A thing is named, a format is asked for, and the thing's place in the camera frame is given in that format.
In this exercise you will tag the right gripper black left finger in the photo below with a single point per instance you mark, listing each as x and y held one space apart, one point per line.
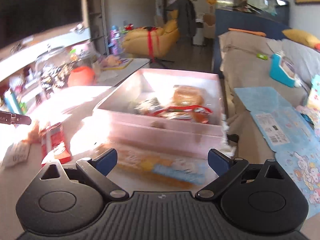
95 171

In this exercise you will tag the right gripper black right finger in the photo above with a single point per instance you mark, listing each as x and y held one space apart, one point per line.
228 171

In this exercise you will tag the white yellow snack packet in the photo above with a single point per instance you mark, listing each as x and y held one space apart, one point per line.
16 153

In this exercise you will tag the long bread stick packet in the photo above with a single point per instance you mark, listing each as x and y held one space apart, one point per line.
166 168

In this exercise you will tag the red chicken leg packet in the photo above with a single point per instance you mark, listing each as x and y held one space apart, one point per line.
193 113

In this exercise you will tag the round bread packet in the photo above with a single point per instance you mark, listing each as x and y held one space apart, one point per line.
187 96

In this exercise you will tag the teal water bottle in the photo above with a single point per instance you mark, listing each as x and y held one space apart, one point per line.
11 102

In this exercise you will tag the pink box base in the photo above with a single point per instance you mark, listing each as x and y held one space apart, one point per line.
190 144

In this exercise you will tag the red white snack bag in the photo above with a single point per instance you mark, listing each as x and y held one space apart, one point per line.
53 145

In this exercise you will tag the white tv cabinet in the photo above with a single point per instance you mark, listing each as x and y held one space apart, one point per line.
14 63

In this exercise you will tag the pink box tray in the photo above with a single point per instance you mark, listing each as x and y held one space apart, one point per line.
145 84

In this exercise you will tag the clear small snack packet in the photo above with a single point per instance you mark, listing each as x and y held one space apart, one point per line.
148 107

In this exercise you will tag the orange plastic bucket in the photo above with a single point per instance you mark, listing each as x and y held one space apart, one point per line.
81 76

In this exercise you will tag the white side table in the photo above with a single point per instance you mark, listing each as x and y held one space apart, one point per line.
114 76

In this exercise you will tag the blue sticker toy box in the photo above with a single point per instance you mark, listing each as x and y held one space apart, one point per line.
311 110

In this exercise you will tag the grey covered sofa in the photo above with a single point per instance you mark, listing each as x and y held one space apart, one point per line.
245 60

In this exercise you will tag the black television screen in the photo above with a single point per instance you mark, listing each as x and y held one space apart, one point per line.
22 18

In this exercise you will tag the teal toy appliance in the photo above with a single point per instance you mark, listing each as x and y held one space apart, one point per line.
282 70

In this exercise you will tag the green small toy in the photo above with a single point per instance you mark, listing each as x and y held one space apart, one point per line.
262 56

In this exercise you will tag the yellow armchair with red ribbon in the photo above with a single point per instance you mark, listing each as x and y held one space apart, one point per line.
151 42

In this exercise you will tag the yellow pillow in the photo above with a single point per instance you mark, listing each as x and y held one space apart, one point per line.
302 37

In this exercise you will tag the dark jacket on stand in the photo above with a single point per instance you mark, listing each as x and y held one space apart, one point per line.
186 17

